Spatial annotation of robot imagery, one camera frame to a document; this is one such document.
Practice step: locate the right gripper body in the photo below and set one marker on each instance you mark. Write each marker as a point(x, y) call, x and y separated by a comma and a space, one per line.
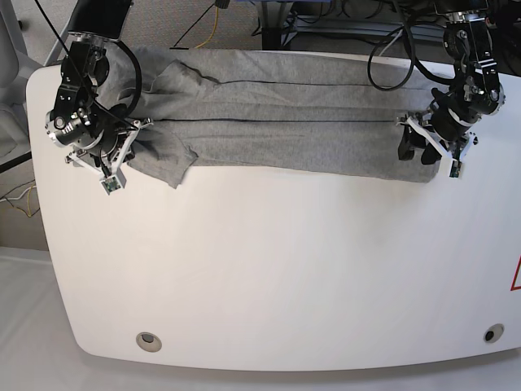
point(102, 155)

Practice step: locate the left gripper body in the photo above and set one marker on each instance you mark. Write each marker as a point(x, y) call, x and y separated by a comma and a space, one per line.
point(455, 151)

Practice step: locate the grey T-shirt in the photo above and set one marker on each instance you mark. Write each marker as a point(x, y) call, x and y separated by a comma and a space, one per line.
point(257, 108)

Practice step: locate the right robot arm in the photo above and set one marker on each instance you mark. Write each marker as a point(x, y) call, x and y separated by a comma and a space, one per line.
point(77, 113)

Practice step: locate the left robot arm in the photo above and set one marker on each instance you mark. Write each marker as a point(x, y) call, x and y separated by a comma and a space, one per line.
point(443, 130)

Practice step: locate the left table grommet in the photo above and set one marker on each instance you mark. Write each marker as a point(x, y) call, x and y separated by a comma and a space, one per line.
point(148, 342)

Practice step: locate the table grommet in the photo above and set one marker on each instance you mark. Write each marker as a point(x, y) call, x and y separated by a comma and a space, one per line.
point(494, 333)
point(148, 342)

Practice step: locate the right table grommet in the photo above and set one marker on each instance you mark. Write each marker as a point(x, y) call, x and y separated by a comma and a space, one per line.
point(494, 333)

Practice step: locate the black table leg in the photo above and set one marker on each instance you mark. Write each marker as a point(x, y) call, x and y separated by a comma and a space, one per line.
point(273, 23)

